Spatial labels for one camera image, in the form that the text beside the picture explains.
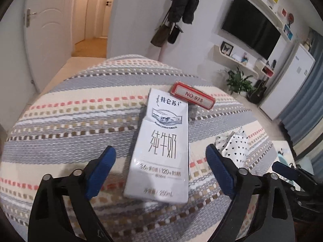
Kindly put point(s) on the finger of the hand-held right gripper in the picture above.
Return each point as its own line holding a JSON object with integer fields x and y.
{"x": 285, "y": 171}

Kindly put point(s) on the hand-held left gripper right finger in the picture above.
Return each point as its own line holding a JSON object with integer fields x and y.
{"x": 219, "y": 171}

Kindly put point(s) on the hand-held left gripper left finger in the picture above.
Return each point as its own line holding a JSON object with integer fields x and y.
{"x": 101, "y": 174}

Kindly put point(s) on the light blue plastic basket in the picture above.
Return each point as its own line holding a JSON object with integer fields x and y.
{"x": 286, "y": 160}

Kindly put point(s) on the white milk carton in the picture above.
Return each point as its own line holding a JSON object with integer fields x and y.
{"x": 159, "y": 143}

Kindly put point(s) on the white polka dot cloth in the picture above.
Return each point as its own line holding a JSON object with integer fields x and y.
{"x": 237, "y": 146}

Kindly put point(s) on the blue and white curtain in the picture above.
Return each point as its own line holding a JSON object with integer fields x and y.
{"x": 306, "y": 111}

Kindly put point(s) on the striped woven blanket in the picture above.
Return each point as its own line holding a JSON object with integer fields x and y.
{"x": 75, "y": 105}

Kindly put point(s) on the red flat box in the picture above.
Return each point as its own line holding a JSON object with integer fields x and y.
{"x": 194, "y": 95}

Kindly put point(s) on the black acoustic guitar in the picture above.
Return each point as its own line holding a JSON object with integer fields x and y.
{"x": 257, "y": 92}

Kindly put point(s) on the white refrigerator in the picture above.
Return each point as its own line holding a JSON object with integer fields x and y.
{"x": 287, "y": 85}

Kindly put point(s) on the green potted plant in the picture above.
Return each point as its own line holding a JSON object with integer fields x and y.
{"x": 238, "y": 82}

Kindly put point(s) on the oval pink lined shelf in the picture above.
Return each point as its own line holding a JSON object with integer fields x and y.
{"x": 265, "y": 69}

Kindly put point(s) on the low curved white shelf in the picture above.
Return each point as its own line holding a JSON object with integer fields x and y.
{"x": 239, "y": 64}

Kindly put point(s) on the pen holder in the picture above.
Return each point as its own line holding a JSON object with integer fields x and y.
{"x": 245, "y": 58}

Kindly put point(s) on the framed butterfly picture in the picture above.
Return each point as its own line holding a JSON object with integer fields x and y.
{"x": 226, "y": 48}

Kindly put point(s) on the blue lined box shelf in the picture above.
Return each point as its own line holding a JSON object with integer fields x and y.
{"x": 288, "y": 32}

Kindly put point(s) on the black hanging bag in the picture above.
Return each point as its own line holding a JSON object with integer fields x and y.
{"x": 174, "y": 34}

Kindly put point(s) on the brown hanging bag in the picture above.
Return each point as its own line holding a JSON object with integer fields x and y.
{"x": 160, "y": 35}

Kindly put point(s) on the black flat television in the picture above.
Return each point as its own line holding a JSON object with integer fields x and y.
{"x": 252, "y": 25}

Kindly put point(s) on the white panelled door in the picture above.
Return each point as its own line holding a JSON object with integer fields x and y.
{"x": 50, "y": 30}

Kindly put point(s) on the red round fan ornament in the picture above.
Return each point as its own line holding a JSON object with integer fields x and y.
{"x": 291, "y": 18}

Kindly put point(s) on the hallway door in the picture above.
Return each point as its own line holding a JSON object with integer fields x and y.
{"x": 107, "y": 10}

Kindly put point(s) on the black coat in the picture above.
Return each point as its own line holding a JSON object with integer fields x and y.
{"x": 186, "y": 2}

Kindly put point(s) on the red wall cube shelf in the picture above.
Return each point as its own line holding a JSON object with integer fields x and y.
{"x": 284, "y": 12}

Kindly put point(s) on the curved white wall shelf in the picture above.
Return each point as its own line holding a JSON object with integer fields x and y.
{"x": 262, "y": 7}

